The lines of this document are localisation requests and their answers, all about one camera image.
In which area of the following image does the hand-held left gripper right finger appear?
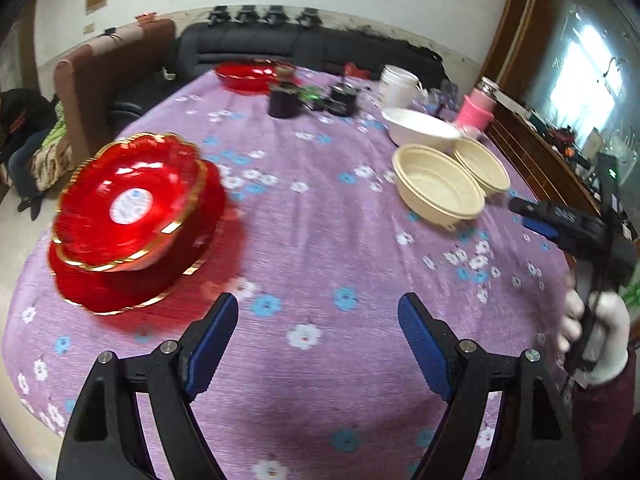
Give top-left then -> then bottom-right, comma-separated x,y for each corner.
397,292 -> 583,480

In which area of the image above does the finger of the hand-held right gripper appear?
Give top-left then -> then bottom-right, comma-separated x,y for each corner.
520,217 -> 560,242
508,197 -> 552,217

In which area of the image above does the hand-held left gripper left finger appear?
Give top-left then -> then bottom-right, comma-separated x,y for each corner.
56,292 -> 239,480

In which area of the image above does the small cream plastic bowl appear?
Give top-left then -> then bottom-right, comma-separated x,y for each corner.
452,136 -> 511,196

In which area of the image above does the large cream plastic bowl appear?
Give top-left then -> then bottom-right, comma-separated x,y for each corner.
391,144 -> 486,224

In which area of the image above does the large red plate gold lettering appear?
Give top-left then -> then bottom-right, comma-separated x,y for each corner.
48,160 -> 229,317

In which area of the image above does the white bowl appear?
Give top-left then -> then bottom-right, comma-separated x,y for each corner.
382,108 -> 462,156

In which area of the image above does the red plate with white sticker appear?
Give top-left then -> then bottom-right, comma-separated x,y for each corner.
52,132 -> 209,274

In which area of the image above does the person's right forearm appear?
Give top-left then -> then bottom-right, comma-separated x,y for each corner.
570,355 -> 640,480

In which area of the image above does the person's right hand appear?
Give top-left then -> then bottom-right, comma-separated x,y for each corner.
555,272 -> 631,389

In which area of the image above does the dark wooden chair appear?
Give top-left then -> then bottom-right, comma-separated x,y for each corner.
487,100 -> 602,217

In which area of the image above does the bottle with pink knitted sleeve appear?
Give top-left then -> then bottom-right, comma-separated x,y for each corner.
453,77 -> 499,139

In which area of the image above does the purple floral tablecloth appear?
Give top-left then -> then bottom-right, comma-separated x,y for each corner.
2,67 -> 577,480

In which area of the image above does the white plastic jar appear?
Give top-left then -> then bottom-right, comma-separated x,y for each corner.
378,65 -> 421,110

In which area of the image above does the black labelled cylinder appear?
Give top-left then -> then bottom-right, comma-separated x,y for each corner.
327,82 -> 360,117

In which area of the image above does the black jar with wooden stopper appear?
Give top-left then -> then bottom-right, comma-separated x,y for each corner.
268,66 -> 304,120

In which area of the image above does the red gold-rimmed plate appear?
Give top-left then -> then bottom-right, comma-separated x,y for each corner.
215,60 -> 297,94

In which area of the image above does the brown sofa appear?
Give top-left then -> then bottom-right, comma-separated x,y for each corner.
54,19 -> 177,162

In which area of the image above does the black sofa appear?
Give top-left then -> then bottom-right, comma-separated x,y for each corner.
112,22 -> 447,122

